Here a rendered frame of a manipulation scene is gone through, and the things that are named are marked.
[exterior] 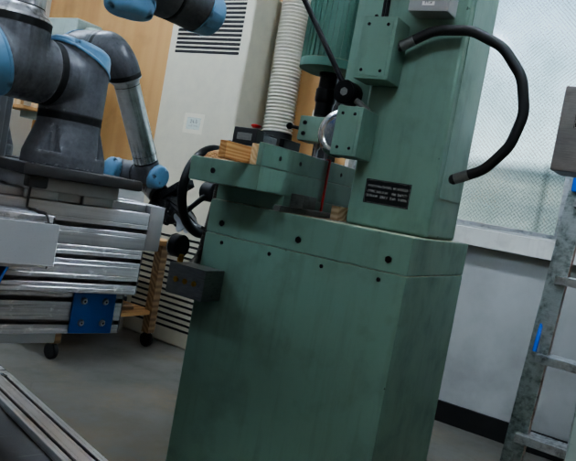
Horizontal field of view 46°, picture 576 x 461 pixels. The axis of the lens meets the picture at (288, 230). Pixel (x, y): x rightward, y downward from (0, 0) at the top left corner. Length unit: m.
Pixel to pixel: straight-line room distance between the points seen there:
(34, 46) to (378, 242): 0.83
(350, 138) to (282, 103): 1.71
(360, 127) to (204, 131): 1.87
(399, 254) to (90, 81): 0.75
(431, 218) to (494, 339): 1.41
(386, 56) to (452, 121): 0.22
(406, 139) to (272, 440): 0.81
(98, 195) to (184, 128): 2.24
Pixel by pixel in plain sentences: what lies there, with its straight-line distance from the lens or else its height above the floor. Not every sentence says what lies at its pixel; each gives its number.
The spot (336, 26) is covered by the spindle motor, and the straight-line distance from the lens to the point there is 1.88.
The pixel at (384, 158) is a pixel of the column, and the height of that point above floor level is 0.97.
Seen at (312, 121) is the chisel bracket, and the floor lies 1.06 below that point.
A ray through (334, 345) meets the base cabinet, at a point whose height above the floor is 0.51.
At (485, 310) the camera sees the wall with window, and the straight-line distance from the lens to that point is 3.00.
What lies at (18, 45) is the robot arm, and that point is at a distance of 1.22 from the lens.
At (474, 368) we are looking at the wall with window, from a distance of 3.04.
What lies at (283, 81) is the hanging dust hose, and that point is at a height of 1.38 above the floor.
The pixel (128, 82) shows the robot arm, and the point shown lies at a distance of 2.05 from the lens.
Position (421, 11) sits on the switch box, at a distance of 1.70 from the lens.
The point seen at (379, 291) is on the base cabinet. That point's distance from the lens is 1.57.
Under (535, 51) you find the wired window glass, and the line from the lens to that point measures 3.16.
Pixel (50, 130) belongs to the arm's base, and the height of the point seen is 0.88.
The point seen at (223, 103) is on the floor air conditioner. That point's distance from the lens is 3.38.
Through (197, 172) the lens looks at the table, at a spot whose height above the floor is 0.86.
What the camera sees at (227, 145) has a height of 0.93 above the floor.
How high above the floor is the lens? 0.84
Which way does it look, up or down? 3 degrees down
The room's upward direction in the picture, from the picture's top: 10 degrees clockwise
